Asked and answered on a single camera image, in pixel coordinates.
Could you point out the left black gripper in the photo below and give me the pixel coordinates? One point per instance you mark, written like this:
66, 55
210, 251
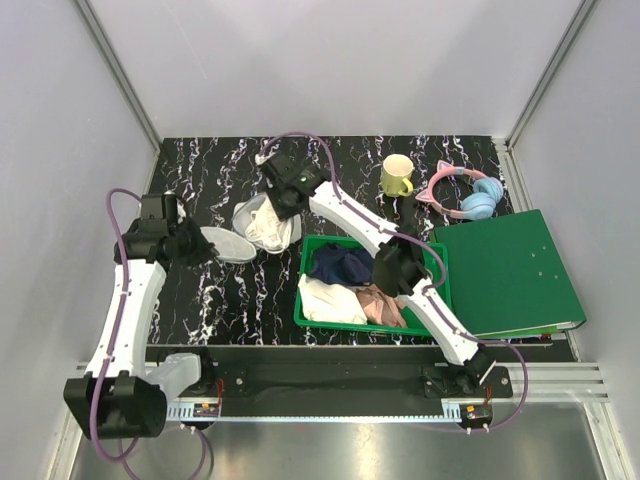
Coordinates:
204, 250

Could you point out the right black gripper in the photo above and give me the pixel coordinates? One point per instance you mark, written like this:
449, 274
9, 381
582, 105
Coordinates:
284, 214

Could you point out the white bra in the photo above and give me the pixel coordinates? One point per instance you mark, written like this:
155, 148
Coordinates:
267, 230

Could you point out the white mesh laundry bag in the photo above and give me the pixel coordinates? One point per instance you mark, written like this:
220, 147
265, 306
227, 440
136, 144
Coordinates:
232, 245

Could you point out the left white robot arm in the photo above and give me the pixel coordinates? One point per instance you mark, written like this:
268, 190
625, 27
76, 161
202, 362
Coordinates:
118, 397

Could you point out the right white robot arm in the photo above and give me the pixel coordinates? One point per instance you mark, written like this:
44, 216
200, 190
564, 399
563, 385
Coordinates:
404, 267

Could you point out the navy blue garment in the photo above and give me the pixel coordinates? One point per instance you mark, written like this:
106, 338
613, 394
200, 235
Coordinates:
336, 264

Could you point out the yellow mug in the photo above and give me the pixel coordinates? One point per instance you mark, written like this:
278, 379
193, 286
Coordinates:
396, 173

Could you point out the cream white garment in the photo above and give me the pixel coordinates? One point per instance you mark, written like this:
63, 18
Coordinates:
329, 303

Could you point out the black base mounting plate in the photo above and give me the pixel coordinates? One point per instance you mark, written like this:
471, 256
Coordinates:
297, 383

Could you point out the pink satin garment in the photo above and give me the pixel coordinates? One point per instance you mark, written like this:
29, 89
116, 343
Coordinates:
379, 308

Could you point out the pink cat ear headphones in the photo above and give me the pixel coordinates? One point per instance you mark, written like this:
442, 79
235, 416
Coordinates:
478, 193

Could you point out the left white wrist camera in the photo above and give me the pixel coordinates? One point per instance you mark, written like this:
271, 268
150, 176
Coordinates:
176, 209

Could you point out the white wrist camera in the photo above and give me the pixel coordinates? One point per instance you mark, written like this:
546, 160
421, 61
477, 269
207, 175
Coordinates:
176, 209
262, 159

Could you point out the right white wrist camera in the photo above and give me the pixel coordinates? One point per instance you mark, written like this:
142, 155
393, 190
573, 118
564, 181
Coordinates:
262, 159

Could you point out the green ring binder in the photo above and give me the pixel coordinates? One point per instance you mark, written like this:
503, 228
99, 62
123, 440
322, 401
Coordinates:
507, 277

